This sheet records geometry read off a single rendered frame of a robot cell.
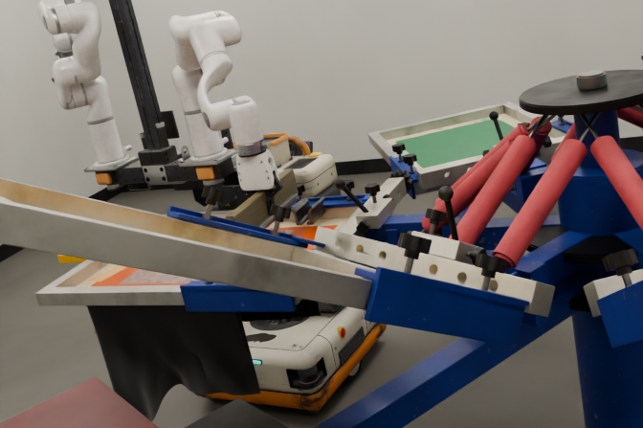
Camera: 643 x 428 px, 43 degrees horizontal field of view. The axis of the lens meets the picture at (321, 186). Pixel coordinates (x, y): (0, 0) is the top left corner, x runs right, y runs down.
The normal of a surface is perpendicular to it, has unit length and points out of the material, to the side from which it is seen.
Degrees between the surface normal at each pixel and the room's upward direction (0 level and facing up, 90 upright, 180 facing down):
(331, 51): 90
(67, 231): 90
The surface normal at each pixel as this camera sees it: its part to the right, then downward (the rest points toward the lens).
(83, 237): 0.59, 0.11
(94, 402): -0.20, -0.94
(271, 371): -0.47, 0.34
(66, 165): 0.91, -0.07
